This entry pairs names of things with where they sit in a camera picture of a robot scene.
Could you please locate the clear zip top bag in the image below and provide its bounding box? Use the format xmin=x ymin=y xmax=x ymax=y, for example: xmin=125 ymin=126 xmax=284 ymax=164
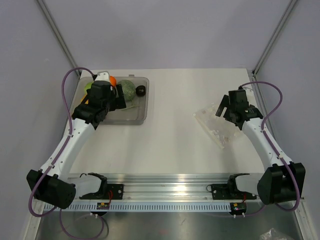
xmin=192 ymin=102 xmax=242 ymax=149

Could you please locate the green netted melon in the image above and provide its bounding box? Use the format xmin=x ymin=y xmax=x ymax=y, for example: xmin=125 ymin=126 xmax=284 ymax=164
xmin=119 ymin=79 xmax=136 ymax=102

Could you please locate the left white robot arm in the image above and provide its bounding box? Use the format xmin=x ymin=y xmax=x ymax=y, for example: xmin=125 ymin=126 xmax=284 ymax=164
xmin=26 ymin=80 xmax=126 ymax=209

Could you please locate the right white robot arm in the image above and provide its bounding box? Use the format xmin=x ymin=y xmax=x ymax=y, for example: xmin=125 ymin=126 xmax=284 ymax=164
xmin=215 ymin=89 xmax=306 ymax=205

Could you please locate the clear plastic food tray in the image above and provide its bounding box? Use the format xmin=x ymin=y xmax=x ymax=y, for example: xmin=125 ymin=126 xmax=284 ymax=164
xmin=71 ymin=76 xmax=149 ymax=129

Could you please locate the green cabbage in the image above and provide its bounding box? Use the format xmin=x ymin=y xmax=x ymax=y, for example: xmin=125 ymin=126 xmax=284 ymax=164
xmin=84 ymin=82 xmax=93 ymax=93

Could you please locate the orange fruit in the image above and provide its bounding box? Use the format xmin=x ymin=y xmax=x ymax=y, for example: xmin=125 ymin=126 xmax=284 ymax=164
xmin=109 ymin=75 xmax=117 ymax=87

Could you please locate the orange carrot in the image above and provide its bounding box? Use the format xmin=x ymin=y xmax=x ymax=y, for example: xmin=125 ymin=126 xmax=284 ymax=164
xmin=80 ymin=94 xmax=89 ymax=104

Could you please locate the crumpled plastic wrap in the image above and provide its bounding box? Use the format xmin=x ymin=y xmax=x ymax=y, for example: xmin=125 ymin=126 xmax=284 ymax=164
xmin=259 ymin=228 xmax=292 ymax=240

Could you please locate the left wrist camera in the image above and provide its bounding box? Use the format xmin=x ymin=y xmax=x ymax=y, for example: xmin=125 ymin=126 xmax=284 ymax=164
xmin=92 ymin=70 xmax=110 ymax=82

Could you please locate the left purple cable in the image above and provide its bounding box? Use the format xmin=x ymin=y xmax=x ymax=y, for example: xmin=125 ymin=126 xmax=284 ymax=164
xmin=28 ymin=66 xmax=106 ymax=238

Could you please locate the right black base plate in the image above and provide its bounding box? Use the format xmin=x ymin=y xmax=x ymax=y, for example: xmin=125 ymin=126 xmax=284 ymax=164
xmin=205 ymin=183 xmax=257 ymax=201

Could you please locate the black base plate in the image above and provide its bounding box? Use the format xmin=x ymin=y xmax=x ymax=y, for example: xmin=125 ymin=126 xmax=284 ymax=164
xmin=79 ymin=183 xmax=124 ymax=200
xmin=205 ymin=183 xmax=257 ymax=201

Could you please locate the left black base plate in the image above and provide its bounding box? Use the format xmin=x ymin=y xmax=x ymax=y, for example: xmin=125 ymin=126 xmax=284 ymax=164
xmin=79 ymin=183 xmax=124 ymax=200

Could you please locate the aluminium rail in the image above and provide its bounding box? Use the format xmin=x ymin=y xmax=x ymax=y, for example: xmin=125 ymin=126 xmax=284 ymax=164
xmin=103 ymin=173 xmax=230 ymax=202

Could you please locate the white slotted cable duct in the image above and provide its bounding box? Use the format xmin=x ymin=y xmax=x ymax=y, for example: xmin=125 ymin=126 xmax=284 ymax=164
xmin=43 ymin=201 xmax=232 ymax=213

